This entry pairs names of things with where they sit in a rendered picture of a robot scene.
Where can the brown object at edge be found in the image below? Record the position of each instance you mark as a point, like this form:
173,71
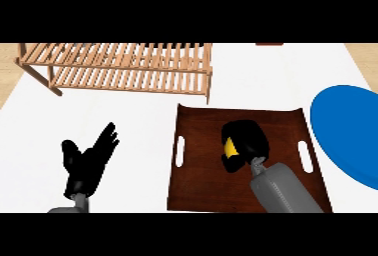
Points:
269,44

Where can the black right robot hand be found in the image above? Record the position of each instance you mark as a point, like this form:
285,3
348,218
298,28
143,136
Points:
251,138

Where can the yellow lemon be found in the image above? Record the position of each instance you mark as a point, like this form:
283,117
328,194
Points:
229,148

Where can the dark brown wooden tray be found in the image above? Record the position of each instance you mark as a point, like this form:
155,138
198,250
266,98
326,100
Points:
211,180

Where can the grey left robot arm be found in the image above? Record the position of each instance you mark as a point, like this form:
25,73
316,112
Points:
74,205

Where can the wooden slatted rack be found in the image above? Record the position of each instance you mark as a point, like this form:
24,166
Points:
123,66

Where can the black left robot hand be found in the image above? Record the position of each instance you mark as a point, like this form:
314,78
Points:
87,163

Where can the blue plate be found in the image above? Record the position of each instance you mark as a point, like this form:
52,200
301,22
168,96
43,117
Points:
348,133

